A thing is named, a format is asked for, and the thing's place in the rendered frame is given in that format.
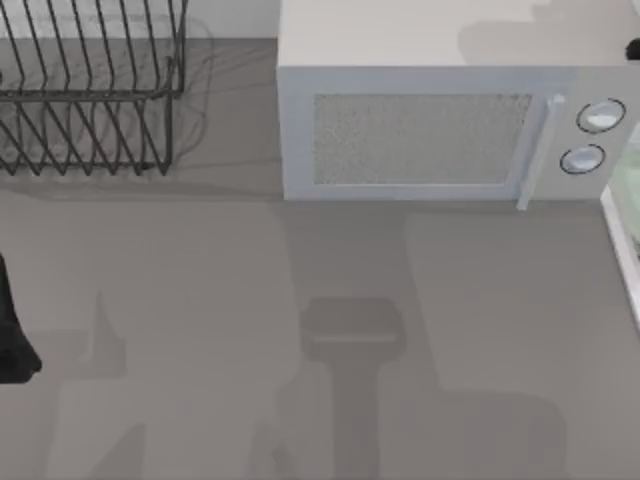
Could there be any microwave oven door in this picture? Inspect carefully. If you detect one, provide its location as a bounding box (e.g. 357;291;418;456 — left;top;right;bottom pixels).
278;66;555;202

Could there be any pale microwave oven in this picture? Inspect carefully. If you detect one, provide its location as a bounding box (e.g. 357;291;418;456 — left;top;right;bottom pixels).
276;0;640;212

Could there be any pale microwave door handle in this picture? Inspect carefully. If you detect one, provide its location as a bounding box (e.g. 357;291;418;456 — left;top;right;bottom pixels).
516;94;567;212

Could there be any small microwave knob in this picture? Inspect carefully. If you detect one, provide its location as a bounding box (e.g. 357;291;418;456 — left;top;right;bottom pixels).
559;144;607;176

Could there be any black wire dish rack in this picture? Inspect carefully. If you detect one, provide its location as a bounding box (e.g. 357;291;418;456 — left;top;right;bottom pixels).
0;0;190;177

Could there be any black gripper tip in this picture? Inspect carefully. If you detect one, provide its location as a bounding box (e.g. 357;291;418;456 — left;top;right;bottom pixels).
0;253;43;386

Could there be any large microwave knob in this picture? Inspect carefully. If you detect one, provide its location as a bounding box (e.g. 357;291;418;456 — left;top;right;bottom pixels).
575;98;627;134

